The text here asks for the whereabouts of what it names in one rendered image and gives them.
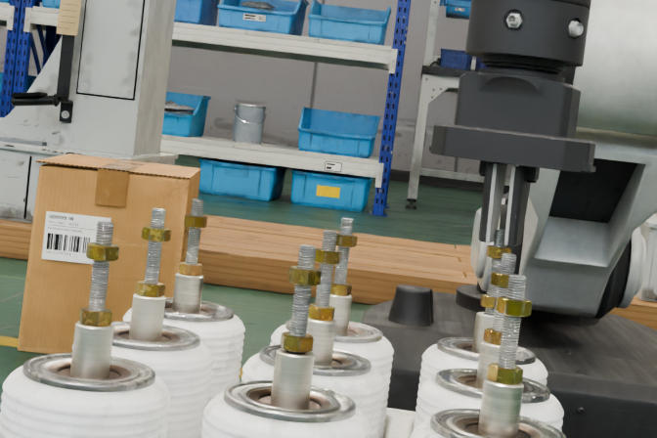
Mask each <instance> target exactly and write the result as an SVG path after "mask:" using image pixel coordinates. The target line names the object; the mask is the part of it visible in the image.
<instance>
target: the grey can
mask: <svg viewBox="0 0 657 438"><path fill-rule="evenodd" d="M265 108H266V107H260V106H253V105H244V104H236V107H235V108H234V112H235V118H234V127H233V136H232V141H231V142H234V143H241V144H249V145H258V146H262V145H261V142H262V133H263V124H264V120H265V118H266V115H265V114H266V111H265ZM264 116H265V118H264Z"/></svg>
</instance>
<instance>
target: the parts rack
mask: <svg viewBox="0 0 657 438"><path fill-rule="evenodd" d="M35 1H37V2H40V3H42V0H11V2H10V4H9V3H0V26H7V29H8V31H7V41H6V52H5V62H4V71H3V81H2V91H1V101H0V120H1V119H3V118H4V117H5V116H7V115H8V114H9V113H10V112H11V111H12V110H13V109H14V108H15V107H14V106H13V105H12V104H11V99H12V98H13V97H12V96H11V94H12V93H26V87H27V78H28V68H29V58H30V48H31V49H32V53H33V57H34V61H35V65H36V69H37V74H38V75H39V73H40V71H41V67H40V63H39V59H38V55H37V51H36V47H35V43H34V39H33V35H32V30H38V34H39V38H40V42H41V46H42V50H43V63H42V68H43V67H44V65H45V64H46V63H47V61H48V59H49V58H50V56H51V54H52V53H53V51H54V49H55V47H56V46H57V44H58V42H59V40H60V39H61V37H62V34H57V33H56V32H57V24H58V17H59V9H53V8H44V7H35ZM410 8H411V0H398V5H397V14H396V21H395V30H394V38H393V46H392V47H391V46H382V45H373V44H365V43H356V42H347V41H339V40H330V39H322V38H313V37H304V36H295V35H286V34H278V33H270V32H261V31H252V30H243V29H234V28H226V27H217V26H208V25H200V24H191V23H182V22H175V23H174V26H173V35H172V44H171V46H178V47H187V48H195V49H203V50H212V51H221V52H229V53H238V54H247V55H255V56H263V57H272V58H281V59H290V60H298V61H306V62H315V63H324V64H332V65H341V66H357V67H366V68H374V69H383V70H389V79H388V87H387V95H386V104H385V112H384V119H383V128H382V136H381V144H380V153H379V157H376V156H371V157H370V158H358V157H351V156H343V155H334V154H326V153H310V152H303V151H300V150H299V148H296V147H287V146H279V145H270V144H262V143H261V145H262V146H258V145H249V144H241V143H234V142H231V141H232V140H230V139H221V138H213V137H205V136H202V137H188V138H187V137H178V136H170V135H161V144H160V151H161V152H162V153H176V154H185V155H193V156H201V157H209V158H218V159H226V160H233V161H242V162H250V163H258V164H266V165H275V166H282V167H290V168H299V169H307V170H315V171H323V172H331V173H339V174H347V175H356V176H364V177H372V178H376V180H375V196H374V204H373V205H372V206H373V211H371V210H370V212H369V213H368V214H370V215H379V216H387V213H386V211H385V212H384V214H383V210H384V208H390V206H389V203H387V205H386V202H387V194H388V186H389V177H390V169H391V161H392V154H393V152H394V149H393V146H395V143H394V137H395V129H396V121H397V112H398V105H399V97H400V89H401V80H402V72H403V64H404V57H405V48H406V46H407V43H406V40H407V32H408V24H409V15H410ZM43 31H46V32H45V39H44V35H43Z"/></svg>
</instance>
